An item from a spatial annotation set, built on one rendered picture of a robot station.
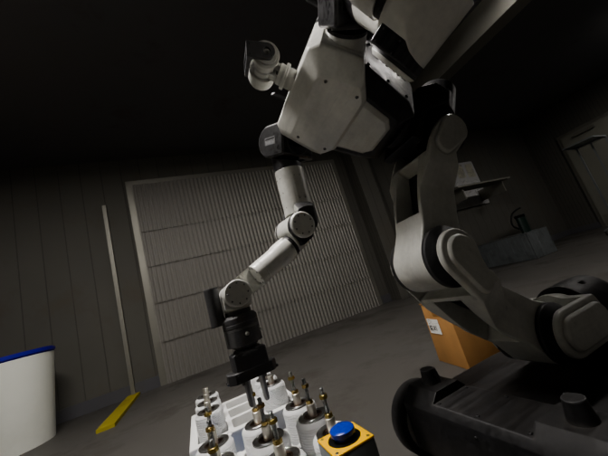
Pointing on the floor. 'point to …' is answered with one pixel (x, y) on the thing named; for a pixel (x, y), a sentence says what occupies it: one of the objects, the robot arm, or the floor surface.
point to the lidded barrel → (27, 400)
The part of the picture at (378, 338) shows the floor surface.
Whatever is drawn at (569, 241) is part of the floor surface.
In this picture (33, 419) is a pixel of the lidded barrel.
